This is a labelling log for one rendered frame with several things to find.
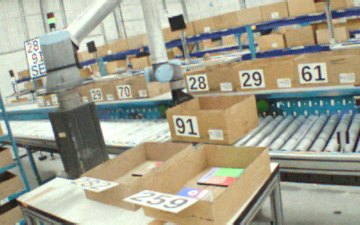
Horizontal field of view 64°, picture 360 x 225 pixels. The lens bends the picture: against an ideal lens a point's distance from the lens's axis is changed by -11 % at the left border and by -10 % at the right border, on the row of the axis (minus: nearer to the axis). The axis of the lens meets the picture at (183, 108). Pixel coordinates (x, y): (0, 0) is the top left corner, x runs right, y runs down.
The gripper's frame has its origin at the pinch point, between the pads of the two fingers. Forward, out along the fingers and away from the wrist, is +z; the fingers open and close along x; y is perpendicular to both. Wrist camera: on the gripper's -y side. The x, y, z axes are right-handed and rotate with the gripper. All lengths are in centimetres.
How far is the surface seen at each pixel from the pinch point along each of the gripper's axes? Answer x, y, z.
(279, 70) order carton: 51, -29, -19
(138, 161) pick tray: 12, 54, 3
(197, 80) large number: -7.0, -28.3, -18.3
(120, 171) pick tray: 12, 66, 2
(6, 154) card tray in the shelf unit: -98, 77, 0
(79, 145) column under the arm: -7, 71, -10
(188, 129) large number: 17.3, 22.0, -1.8
